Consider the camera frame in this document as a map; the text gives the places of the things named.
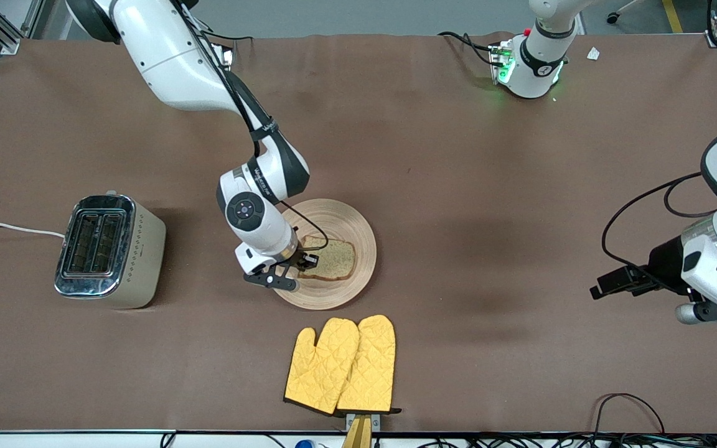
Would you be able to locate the black arm base cable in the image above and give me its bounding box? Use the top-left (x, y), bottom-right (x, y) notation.
top-left (206, 28), bottom-right (255, 45)
top-left (438, 31), bottom-right (504, 67)

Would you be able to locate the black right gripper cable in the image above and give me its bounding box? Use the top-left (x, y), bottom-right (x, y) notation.
top-left (171, 0), bottom-right (329, 251)

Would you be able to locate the cream and chrome toaster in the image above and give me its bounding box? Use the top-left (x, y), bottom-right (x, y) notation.
top-left (54, 190), bottom-right (167, 310)

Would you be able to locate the aluminium frame profile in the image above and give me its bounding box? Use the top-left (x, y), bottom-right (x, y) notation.
top-left (0, 0), bottom-right (46, 55)

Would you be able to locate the looped black cable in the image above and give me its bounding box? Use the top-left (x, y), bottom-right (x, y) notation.
top-left (593, 393), bottom-right (667, 436)

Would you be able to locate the slice of brown bread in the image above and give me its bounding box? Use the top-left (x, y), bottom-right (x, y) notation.
top-left (299, 236), bottom-right (357, 281)

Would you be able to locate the round light wooden plate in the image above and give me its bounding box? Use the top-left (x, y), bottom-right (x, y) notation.
top-left (270, 198), bottom-right (377, 311)

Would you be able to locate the black right arm base cable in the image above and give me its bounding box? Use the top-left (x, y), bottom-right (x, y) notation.
top-left (206, 28), bottom-right (255, 45)

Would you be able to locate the black left arm base cable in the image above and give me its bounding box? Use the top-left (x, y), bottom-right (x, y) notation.
top-left (438, 31), bottom-right (504, 67)

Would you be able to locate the white toaster power cord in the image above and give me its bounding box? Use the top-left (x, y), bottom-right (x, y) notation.
top-left (0, 222), bottom-right (65, 240)

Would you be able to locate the small metal bracket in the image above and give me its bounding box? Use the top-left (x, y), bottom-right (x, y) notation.
top-left (344, 413), bottom-right (382, 431)

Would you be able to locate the yellow quilted oven mitt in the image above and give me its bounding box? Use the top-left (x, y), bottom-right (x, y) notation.
top-left (283, 317), bottom-right (360, 416)
top-left (336, 314), bottom-right (403, 415)

